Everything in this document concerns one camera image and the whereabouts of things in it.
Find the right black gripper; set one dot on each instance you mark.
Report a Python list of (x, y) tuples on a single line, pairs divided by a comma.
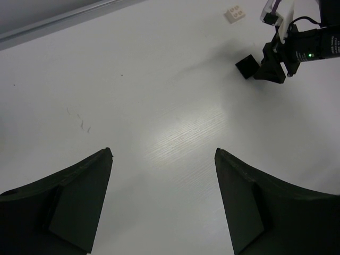
[(283, 60)]

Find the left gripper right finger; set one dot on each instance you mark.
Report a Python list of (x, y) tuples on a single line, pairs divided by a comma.
[(266, 215)]

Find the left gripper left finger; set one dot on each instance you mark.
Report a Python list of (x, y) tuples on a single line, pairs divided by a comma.
[(58, 214)]

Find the tan lego brick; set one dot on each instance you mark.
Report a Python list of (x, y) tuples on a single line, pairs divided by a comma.
[(234, 14)]

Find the black square lego plate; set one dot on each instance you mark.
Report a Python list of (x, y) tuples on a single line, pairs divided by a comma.
[(248, 66)]

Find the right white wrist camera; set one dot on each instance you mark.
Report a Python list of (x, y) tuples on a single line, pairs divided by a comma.
[(279, 14)]

